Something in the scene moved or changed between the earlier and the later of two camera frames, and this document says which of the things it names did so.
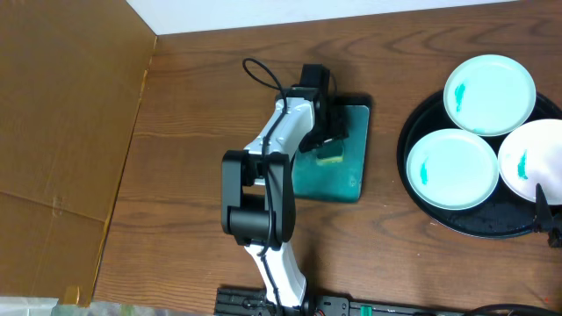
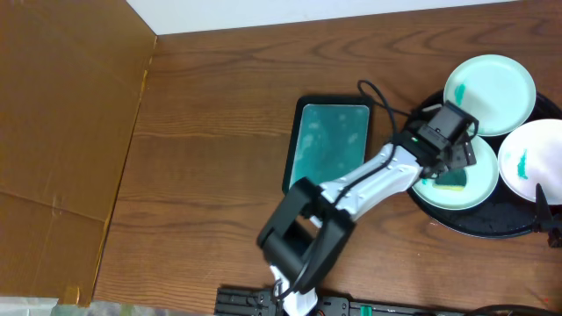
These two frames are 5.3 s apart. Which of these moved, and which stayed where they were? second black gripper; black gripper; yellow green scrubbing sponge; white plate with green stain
Moved: yellow green scrubbing sponge; black gripper
Stayed: white plate with green stain; second black gripper
